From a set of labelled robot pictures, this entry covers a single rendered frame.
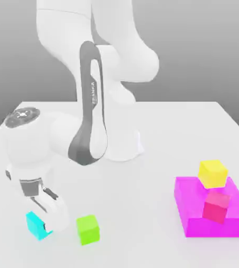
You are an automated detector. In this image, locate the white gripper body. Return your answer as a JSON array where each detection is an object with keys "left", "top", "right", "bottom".
[{"left": 29, "top": 189, "right": 70, "bottom": 232}]

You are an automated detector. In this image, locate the small cyan cube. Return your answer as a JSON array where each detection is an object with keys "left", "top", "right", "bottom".
[{"left": 25, "top": 210, "right": 53, "bottom": 242}]

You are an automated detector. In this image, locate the small green cube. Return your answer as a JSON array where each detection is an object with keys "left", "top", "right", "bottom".
[{"left": 76, "top": 214, "right": 101, "bottom": 246}]

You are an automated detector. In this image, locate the small pink cube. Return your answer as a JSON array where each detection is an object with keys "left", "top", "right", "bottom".
[{"left": 202, "top": 191, "right": 231, "bottom": 225}]

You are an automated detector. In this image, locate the small yellow cube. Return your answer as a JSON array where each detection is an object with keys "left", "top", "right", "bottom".
[{"left": 198, "top": 160, "right": 229, "bottom": 189}]

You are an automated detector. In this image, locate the large magenta box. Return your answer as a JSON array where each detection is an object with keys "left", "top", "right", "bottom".
[{"left": 173, "top": 176, "right": 239, "bottom": 239}]

